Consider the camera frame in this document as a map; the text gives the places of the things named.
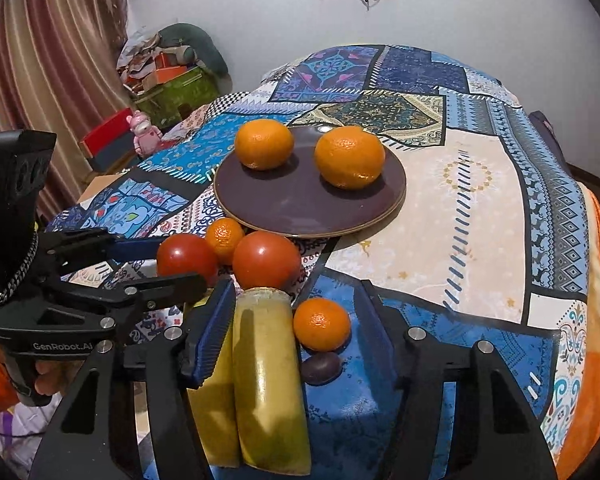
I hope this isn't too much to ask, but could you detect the striped brown curtain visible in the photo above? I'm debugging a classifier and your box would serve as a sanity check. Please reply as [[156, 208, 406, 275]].
[[0, 0, 131, 221]]

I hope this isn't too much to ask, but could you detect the person's left hand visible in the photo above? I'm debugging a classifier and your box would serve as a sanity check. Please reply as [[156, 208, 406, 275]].
[[32, 359, 84, 398]]

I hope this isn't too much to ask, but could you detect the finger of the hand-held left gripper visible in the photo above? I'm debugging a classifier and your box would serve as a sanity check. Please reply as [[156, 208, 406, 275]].
[[50, 272, 208, 332], [37, 227, 166, 282]]

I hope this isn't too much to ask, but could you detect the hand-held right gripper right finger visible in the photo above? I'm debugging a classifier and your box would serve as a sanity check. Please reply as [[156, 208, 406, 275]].
[[352, 280, 561, 480]]

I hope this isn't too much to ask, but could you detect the red tomato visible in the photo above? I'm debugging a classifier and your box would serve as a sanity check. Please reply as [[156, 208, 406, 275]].
[[156, 233, 219, 288], [231, 230, 301, 292]]

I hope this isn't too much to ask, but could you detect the large orange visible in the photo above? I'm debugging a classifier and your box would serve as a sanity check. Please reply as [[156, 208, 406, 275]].
[[314, 126, 386, 191], [234, 119, 295, 171]]

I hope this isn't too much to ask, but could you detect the blue patchwork blanket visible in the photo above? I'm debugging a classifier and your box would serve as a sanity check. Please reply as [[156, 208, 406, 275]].
[[45, 44, 593, 480]]

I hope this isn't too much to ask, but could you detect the red grey box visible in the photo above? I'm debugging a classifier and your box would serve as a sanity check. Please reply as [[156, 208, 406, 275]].
[[78, 107, 136, 173]]

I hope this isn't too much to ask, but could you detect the dark round fruit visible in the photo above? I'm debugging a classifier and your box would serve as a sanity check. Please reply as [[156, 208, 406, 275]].
[[300, 351, 343, 387]]

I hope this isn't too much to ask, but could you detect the orange blanket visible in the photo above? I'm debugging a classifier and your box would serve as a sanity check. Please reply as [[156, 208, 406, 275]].
[[555, 180, 600, 467]]

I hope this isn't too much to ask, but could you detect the grey backpack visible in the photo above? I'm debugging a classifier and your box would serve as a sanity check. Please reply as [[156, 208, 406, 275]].
[[528, 110, 576, 171]]

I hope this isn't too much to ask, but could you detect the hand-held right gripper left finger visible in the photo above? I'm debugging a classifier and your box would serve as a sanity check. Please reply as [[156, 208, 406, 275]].
[[27, 276, 238, 480]]

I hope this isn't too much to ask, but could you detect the dark brown plate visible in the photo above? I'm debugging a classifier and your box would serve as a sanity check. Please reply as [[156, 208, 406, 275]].
[[213, 126, 407, 239]]

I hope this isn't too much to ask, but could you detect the cardboard box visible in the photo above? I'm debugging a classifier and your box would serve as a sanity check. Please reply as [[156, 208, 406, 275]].
[[77, 174, 127, 202]]

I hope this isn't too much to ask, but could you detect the yellow banana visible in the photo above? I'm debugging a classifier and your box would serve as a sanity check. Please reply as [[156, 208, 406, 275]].
[[187, 295, 243, 468], [231, 286, 312, 476]]

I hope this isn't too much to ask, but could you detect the small mandarin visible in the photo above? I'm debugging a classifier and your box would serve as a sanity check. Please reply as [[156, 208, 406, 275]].
[[293, 297, 352, 352], [204, 217, 246, 266]]

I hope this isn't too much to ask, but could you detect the clutter pile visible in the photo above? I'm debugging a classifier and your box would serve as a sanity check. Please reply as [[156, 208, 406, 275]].
[[116, 30, 201, 96]]

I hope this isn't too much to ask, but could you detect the pink toy figure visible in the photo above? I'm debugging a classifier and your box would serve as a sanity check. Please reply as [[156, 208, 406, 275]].
[[129, 110, 163, 157]]

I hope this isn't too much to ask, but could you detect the braided wrist strap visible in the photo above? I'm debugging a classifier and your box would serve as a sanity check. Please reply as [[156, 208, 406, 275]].
[[0, 230, 40, 312]]

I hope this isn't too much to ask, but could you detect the orange box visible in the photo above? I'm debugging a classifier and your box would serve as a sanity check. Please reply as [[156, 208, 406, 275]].
[[152, 51, 192, 70]]

